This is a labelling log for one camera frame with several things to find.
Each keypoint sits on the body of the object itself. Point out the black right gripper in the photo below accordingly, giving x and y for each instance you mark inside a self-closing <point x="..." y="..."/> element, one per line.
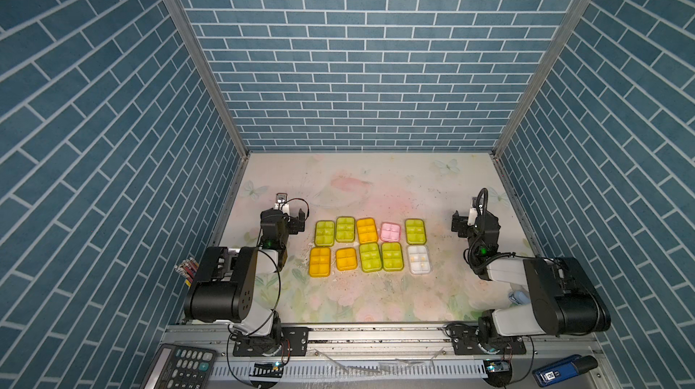
<point x="462" y="221"/>

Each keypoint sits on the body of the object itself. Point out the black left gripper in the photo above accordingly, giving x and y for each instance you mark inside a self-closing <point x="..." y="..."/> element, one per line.
<point x="296" y="223"/>

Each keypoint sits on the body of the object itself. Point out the green pillbox sideways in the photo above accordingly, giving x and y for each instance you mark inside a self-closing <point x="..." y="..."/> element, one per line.
<point x="324" y="234"/>

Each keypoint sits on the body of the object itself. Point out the green pillbox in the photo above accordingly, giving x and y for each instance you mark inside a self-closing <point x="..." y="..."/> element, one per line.
<point x="415" y="232"/>
<point x="392" y="256"/>
<point x="370" y="257"/>
<point x="345" y="229"/>

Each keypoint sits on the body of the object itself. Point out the clear pillbox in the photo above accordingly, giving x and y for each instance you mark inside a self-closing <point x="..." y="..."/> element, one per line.
<point x="419" y="260"/>

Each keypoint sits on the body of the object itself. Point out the small orange pillbox front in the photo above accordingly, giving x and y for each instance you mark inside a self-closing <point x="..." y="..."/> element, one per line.
<point x="346" y="259"/>

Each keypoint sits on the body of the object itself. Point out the pink pillbox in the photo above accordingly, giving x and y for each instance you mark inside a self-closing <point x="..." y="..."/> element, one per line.
<point x="390" y="232"/>

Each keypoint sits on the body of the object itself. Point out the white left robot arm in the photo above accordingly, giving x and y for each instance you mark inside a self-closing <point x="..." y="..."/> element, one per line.
<point x="223" y="288"/>

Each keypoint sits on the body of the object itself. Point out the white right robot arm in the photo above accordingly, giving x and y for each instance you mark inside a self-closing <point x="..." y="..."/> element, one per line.
<point x="550" y="296"/>

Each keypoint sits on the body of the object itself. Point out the pink pencil cup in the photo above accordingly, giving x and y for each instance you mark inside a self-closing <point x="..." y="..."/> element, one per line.
<point x="187" y="269"/>

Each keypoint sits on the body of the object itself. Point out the blue handheld device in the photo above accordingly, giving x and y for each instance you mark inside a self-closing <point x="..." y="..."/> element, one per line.
<point x="564" y="369"/>

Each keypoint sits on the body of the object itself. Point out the black calculator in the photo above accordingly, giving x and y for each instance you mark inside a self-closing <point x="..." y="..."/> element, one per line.
<point x="180" y="367"/>

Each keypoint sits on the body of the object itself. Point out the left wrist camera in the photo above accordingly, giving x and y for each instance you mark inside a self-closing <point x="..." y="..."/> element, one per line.
<point x="281" y="200"/>

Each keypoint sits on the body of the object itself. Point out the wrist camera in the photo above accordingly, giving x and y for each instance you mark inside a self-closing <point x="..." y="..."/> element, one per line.
<point x="476" y="207"/>
<point x="281" y="200"/>

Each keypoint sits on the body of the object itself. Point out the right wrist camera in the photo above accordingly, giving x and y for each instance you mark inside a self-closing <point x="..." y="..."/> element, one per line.
<point x="476" y="207"/>

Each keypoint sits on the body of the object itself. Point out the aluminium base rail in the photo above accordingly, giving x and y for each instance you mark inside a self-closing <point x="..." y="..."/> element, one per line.
<point x="418" y="355"/>

